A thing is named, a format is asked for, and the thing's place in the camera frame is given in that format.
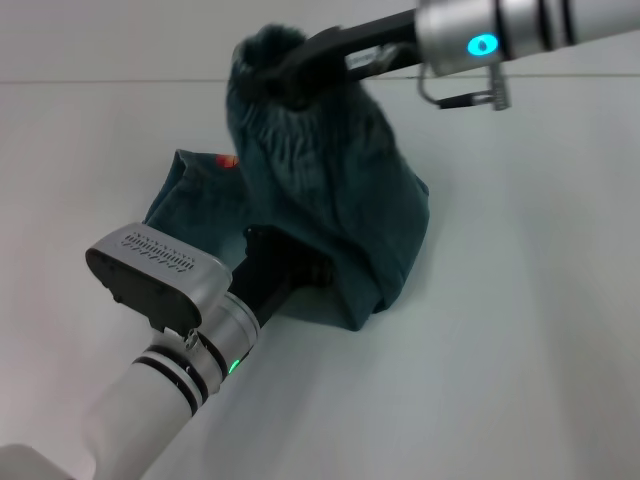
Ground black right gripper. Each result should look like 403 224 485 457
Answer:
293 9 422 84

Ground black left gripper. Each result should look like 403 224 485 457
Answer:
229 227 334 327

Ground blue denim shorts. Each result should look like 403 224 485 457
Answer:
143 23 432 334

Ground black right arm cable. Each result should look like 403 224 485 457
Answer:
416 62 514 113

